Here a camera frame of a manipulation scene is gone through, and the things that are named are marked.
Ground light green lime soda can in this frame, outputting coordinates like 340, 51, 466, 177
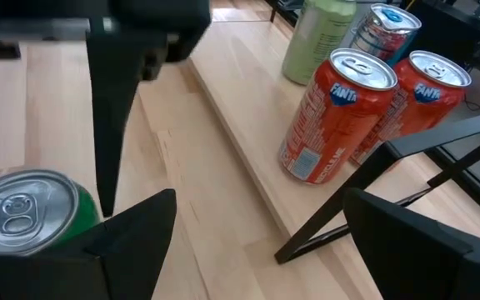
281, 0, 358, 87

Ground silver blue Red Bull can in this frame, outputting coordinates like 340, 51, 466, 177
350, 2, 423, 68

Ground green Sprite can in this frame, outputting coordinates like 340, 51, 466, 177
0, 168, 101, 256

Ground orange Fanta can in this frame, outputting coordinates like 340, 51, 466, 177
278, 47, 398, 185
350, 49, 473, 168

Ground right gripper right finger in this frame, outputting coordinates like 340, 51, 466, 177
343, 187, 480, 300

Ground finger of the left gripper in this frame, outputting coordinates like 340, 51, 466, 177
85, 32, 169, 218

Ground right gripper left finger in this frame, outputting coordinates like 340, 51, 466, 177
0, 187, 178, 300

